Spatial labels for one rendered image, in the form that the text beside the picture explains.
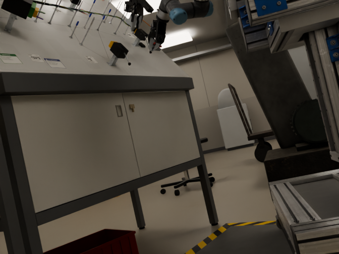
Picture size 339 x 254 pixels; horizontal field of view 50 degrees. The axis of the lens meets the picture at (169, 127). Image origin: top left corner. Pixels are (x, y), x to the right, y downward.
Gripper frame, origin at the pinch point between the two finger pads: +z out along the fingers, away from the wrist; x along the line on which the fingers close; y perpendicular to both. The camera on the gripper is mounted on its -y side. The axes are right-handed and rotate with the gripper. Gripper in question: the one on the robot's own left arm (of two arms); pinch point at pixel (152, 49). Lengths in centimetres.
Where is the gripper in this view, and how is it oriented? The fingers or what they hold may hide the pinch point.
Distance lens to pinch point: 201.1
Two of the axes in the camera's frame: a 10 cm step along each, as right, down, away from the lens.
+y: -0.5, -7.6, 6.5
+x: -9.5, -1.7, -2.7
